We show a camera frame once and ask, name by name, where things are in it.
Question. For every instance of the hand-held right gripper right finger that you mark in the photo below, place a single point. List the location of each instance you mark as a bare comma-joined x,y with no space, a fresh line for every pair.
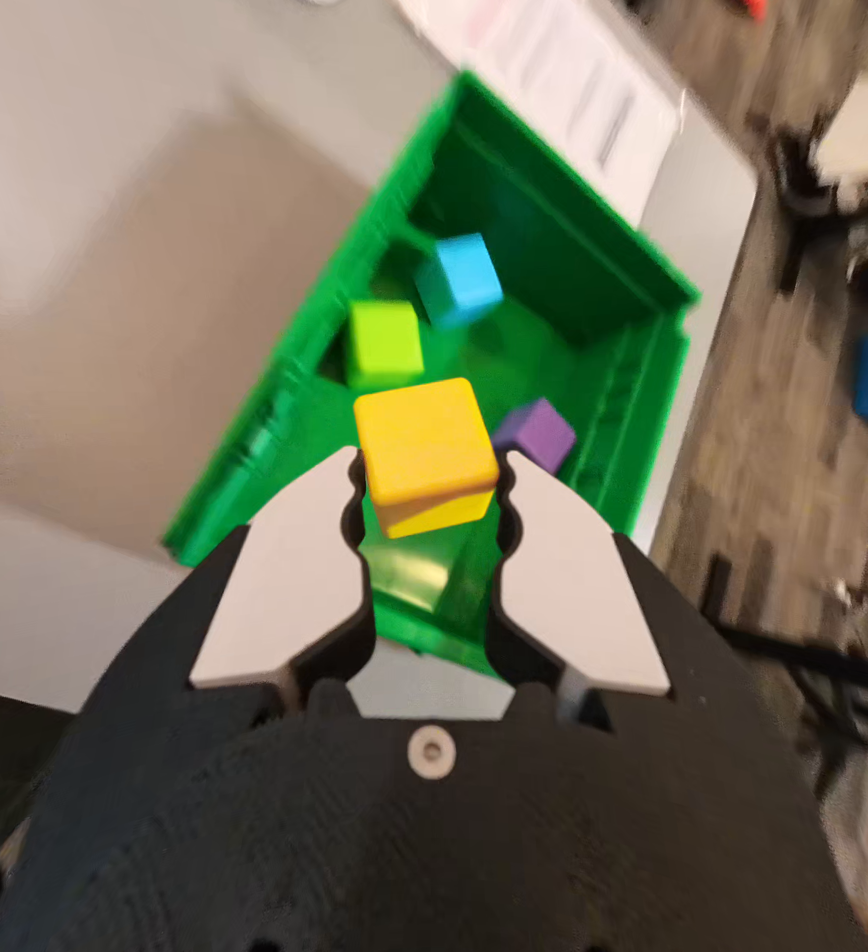
582,602

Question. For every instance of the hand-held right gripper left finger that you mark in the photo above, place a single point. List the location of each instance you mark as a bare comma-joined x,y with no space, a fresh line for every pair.
285,595

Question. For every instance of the purple cube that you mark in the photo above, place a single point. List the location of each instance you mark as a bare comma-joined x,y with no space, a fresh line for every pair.
538,435

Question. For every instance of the yellow cube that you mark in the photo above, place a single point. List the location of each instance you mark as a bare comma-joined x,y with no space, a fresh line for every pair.
423,446

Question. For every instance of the lime green cube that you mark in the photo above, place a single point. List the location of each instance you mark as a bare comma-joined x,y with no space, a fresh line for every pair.
385,342

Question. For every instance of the green plastic bin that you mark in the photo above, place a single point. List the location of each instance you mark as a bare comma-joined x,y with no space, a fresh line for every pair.
552,261

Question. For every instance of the blue cube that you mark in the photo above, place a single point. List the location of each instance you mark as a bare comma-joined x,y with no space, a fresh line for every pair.
464,279

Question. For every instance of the grey desk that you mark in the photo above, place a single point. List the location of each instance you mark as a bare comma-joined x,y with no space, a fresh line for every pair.
144,297

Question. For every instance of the black rolling chair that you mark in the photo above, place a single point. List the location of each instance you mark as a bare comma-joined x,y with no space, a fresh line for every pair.
812,654

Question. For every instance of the person's dark clothing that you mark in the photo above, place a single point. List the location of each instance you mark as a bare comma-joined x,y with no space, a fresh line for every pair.
2,758

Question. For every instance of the laminated paper sheet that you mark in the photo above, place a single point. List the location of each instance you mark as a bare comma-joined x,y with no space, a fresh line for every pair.
568,81

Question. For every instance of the white leaning board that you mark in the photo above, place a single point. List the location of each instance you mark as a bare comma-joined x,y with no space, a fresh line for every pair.
864,126

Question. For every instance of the orange traffic cone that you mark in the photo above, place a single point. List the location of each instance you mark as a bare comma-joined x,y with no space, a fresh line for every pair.
754,8

